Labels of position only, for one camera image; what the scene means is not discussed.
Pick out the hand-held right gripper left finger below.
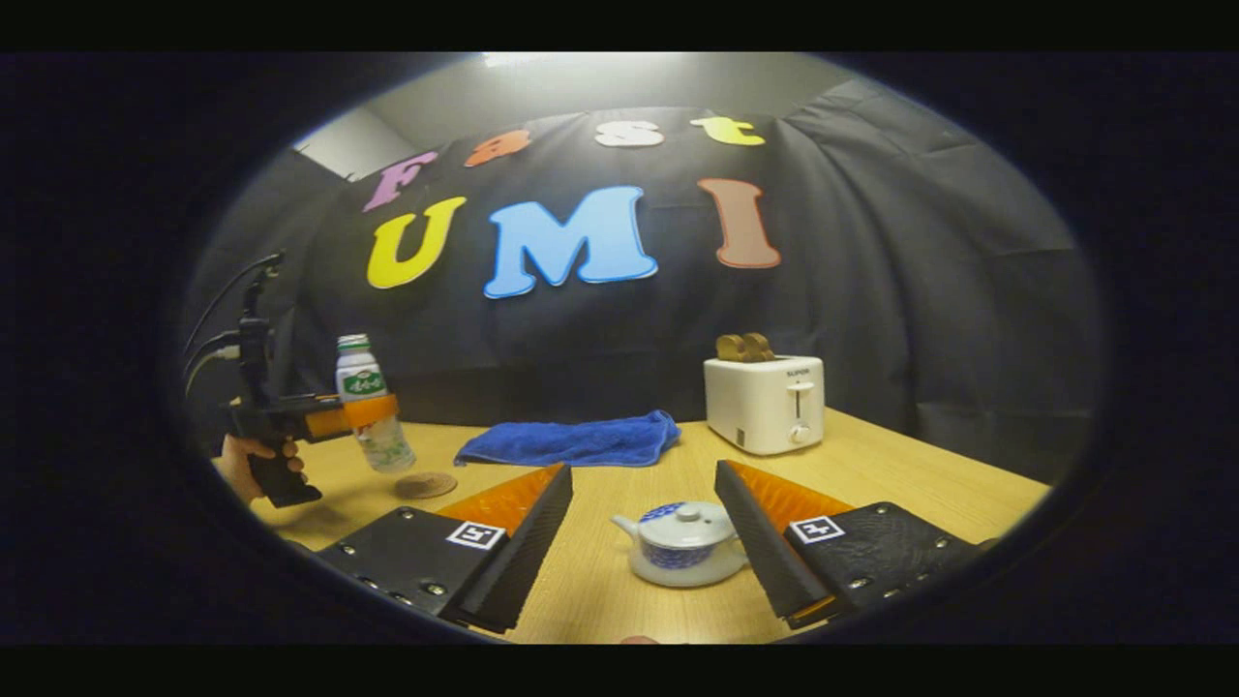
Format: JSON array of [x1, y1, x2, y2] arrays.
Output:
[[315, 462, 574, 635]]

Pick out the white cable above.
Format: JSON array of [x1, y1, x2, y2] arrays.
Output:
[[186, 347, 240, 393]]

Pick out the round cork coaster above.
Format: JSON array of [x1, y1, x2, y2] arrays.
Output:
[[394, 471, 459, 500]]

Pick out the blue towel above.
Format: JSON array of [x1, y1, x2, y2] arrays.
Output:
[[453, 409, 682, 469]]

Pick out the white blue-patterned teacup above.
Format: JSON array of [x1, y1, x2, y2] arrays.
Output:
[[612, 513, 751, 589]]

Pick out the white toaster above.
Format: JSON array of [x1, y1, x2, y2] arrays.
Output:
[[704, 354, 827, 457]]

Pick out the black backdrop cloth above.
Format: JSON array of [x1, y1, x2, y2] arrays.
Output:
[[179, 79, 1104, 485]]

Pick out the white water bottle green label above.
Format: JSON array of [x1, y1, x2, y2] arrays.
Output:
[[335, 334, 417, 473]]

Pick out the black cable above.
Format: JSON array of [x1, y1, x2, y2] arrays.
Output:
[[184, 252, 285, 354]]

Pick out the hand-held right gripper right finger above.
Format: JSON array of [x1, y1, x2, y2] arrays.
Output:
[[714, 459, 981, 630]]

